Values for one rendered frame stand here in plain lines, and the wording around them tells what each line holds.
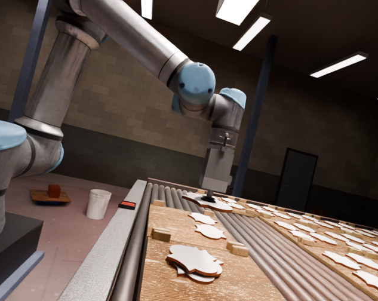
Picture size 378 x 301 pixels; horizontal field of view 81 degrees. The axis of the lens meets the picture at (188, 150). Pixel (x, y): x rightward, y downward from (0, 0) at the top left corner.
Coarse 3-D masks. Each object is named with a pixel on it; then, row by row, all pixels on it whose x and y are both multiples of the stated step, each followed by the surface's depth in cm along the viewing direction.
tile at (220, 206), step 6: (186, 198) 58; (192, 198) 57; (198, 198) 59; (198, 204) 55; (204, 204) 54; (210, 204) 55; (216, 204) 57; (222, 204) 59; (228, 204) 61; (216, 210) 54; (222, 210) 54; (228, 210) 54
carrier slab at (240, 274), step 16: (160, 256) 60; (224, 256) 70; (240, 256) 73; (144, 272) 51; (160, 272) 52; (176, 272) 54; (224, 272) 60; (240, 272) 62; (256, 272) 64; (144, 288) 45; (160, 288) 46; (176, 288) 48; (192, 288) 49; (208, 288) 51; (224, 288) 52; (240, 288) 54; (256, 288) 56; (272, 288) 57
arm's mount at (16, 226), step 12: (12, 216) 57; (24, 216) 59; (12, 228) 52; (24, 228) 53; (36, 228) 57; (0, 240) 46; (12, 240) 47; (24, 240) 52; (36, 240) 59; (0, 252) 42; (12, 252) 47; (24, 252) 53; (0, 264) 43; (12, 264) 48; (0, 276) 44
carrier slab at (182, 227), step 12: (156, 216) 94; (168, 216) 98; (180, 216) 103; (168, 228) 83; (180, 228) 86; (192, 228) 90; (180, 240) 75; (192, 240) 77; (204, 240) 80; (216, 240) 83; (228, 240) 86
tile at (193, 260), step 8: (176, 248) 61; (184, 248) 63; (192, 248) 64; (168, 256) 56; (176, 256) 57; (184, 256) 58; (192, 256) 59; (200, 256) 60; (208, 256) 61; (184, 264) 54; (192, 264) 55; (200, 264) 56; (208, 264) 57; (216, 264) 58; (200, 272) 53; (208, 272) 53; (216, 272) 54
